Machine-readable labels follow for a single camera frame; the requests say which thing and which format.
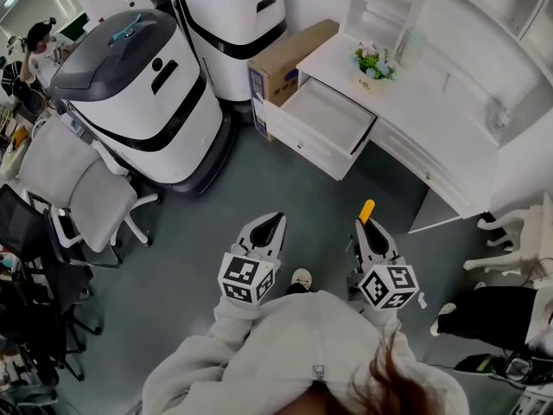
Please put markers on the white ornate chair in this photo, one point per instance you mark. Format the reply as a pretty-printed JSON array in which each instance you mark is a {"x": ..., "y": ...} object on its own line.
[{"x": 514, "y": 231}]

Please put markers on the person's left forearm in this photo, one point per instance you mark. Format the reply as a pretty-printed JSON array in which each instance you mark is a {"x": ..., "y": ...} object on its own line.
[{"x": 235, "y": 322}]

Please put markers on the brown cardboard box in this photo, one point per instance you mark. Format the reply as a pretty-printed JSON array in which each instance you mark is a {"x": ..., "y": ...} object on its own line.
[{"x": 285, "y": 54}]

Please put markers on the person's white shoe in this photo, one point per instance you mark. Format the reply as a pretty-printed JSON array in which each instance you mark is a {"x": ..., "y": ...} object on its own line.
[{"x": 302, "y": 278}]

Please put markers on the white delivery robot grey lid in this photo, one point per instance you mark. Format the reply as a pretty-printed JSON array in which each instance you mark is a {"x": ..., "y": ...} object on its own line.
[{"x": 142, "y": 102}]

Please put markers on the white desk with drawers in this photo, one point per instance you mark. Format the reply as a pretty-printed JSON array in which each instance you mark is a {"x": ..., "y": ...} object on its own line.
[{"x": 432, "y": 119}]

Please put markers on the white office chair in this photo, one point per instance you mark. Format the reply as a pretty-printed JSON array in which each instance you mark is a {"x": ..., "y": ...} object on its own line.
[{"x": 82, "y": 180}]

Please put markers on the white delivery robot black lid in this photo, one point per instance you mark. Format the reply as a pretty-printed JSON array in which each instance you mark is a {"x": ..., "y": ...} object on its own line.
[{"x": 233, "y": 20}]

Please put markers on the white hutch shelf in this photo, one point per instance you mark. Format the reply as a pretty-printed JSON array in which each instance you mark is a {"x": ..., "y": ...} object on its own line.
[{"x": 466, "y": 20}]

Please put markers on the black mesh office chair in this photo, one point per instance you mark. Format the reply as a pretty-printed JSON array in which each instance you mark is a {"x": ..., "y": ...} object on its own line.
[{"x": 56, "y": 257}]

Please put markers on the person's right forearm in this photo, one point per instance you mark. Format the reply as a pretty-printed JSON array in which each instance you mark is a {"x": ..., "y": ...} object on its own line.
[{"x": 380, "y": 318}]

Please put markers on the white paper scrap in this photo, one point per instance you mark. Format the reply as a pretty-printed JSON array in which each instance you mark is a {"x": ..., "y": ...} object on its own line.
[{"x": 422, "y": 301}]

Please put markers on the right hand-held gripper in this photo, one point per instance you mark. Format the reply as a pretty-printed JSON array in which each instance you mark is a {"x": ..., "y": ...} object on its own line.
[{"x": 389, "y": 287}]

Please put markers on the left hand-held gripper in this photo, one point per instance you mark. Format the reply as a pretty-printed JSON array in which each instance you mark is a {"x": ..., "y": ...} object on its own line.
[{"x": 244, "y": 277}]

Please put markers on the small potted plant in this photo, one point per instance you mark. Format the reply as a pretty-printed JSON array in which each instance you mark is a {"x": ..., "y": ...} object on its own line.
[{"x": 373, "y": 65}]

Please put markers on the person's leg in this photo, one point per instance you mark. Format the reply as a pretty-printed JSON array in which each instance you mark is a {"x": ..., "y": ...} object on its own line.
[{"x": 294, "y": 289}]

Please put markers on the person's white fleece jacket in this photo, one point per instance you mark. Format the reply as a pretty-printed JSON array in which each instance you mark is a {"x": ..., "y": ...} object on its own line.
[{"x": 298, "y": 344}]

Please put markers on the white drawer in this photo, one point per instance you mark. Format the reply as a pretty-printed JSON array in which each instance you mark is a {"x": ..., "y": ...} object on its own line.
[{"x": 324, "y": 115}]

